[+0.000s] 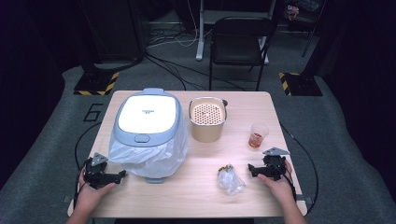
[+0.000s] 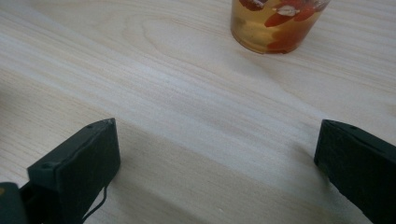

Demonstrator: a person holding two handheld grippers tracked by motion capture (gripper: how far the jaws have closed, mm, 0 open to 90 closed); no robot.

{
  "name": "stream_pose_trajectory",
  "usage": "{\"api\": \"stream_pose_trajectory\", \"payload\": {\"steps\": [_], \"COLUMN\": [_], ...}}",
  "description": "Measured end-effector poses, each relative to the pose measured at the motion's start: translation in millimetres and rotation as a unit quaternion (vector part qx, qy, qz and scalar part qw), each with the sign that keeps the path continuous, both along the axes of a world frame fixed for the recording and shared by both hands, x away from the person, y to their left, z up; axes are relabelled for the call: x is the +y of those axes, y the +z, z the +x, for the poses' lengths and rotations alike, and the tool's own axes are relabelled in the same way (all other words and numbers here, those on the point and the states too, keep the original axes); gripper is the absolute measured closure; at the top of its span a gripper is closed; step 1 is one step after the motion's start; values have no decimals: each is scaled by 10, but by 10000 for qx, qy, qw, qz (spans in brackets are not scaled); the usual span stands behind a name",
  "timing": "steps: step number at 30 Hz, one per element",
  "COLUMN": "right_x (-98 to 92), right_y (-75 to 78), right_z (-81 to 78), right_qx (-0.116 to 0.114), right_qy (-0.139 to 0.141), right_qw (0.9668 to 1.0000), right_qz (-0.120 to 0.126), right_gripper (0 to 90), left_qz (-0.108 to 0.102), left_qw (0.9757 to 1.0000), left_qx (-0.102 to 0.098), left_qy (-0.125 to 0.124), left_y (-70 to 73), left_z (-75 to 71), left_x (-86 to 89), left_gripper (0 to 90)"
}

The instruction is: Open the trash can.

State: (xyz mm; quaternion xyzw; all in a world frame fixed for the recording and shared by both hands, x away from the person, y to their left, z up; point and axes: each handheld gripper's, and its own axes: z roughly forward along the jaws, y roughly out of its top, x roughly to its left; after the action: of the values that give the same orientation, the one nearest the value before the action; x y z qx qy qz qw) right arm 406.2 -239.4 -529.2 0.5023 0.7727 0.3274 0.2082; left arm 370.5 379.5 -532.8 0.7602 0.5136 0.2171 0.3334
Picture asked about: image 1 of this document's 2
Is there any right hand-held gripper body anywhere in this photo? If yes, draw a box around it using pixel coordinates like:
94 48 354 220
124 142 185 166
262 147 291 182

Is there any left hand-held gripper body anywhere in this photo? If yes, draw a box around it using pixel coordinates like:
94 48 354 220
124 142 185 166
83 152 118 189

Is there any clear plastic wrapper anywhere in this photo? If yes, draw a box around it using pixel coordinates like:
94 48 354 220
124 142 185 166
217 163 247 196

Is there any clear plastic cup with red residue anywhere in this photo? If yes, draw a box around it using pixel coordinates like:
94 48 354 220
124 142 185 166
247 122 270 149

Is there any white plastic bin liner bag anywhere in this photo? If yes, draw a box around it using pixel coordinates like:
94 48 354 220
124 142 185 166
108 120 190 180

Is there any beige container with perforated strainer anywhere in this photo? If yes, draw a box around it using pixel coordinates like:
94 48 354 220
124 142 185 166
188 96 228 144

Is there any grey-blue lidded trash bin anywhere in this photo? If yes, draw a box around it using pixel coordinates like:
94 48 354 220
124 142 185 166
107 87 190 185

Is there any person's left hand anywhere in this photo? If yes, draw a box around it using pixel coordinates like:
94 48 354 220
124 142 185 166
74 169 117 216

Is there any person's right hand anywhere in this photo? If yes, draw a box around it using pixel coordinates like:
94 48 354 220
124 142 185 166
257 159 297 203

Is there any black folding chair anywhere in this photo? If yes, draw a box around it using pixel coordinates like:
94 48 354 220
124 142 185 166
208 16 276 92

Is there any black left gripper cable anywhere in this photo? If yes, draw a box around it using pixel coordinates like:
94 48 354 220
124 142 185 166
73 121 103 208

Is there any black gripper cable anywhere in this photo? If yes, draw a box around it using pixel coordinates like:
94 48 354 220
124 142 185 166
279 121 319 217
73 121 103 208

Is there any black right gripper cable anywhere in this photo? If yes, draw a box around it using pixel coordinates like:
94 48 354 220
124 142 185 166
279 121 319 217

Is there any black base plate with hazard stripes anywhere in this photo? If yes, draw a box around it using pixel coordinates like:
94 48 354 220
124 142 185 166
73 70 120 96
277 71 324 97

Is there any bundle of floor cables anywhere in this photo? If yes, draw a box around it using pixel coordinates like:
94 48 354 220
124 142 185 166
144 27 247 91

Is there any white desk frame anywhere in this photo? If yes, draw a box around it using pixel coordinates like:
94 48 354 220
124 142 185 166
195 0 278 65

